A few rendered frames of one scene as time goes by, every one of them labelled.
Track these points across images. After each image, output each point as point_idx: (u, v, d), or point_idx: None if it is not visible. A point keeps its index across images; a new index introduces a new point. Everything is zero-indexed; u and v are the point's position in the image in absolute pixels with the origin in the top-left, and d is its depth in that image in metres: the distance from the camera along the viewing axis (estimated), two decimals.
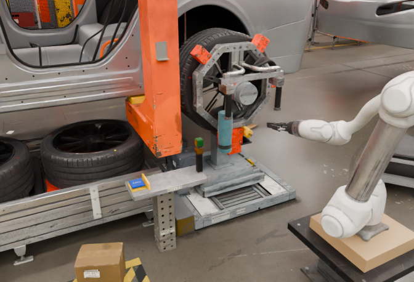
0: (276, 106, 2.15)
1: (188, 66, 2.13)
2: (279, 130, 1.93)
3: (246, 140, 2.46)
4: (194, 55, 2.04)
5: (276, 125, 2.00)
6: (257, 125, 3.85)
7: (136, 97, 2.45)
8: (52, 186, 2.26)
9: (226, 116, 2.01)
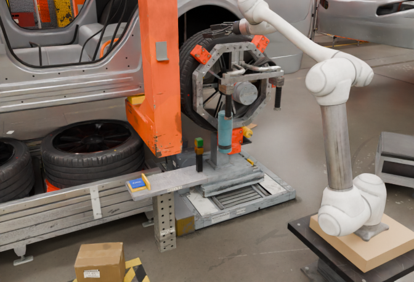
0: (276, 106, 2.15)
1: (183, 85, 2.16)
2: None
3: (246, 140, 2.46)
4: (194, 55, 2.04)
5: (226, 27, 2.07)
6: (257, 125, 3.85)
7: (136, 97, 2.45)
8: (52, 186, 2.26)
9: (226, 116, 2.01)
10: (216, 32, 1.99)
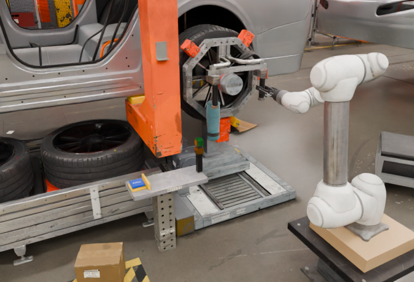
0: (260, 96, 2.32)
1: None
2: None
3: (234, 128, 2.63)
4: (183, 49, 2.22)
5: None
6: (257, 125, 3.85)
7: (136, 97, 2.45)
8: (52, 186, 2.26)
9: (213, 104, 2.19)
10: (263, 89, 2.25)
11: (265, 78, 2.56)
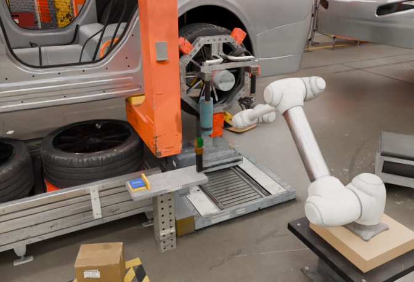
0: (252, 92, 2.40)
1: None
2: (253, 97, 2.59)
3: (227, 124, 2.72)
4: None
5: None
6: (257, 125, 3.85)
7: (136, 97, 2.45)
8: (52, 186, 2.26)
9: (206, 100, 2.27)
10: (241, 102, 2.65)
11: (257, 75, 2.64)
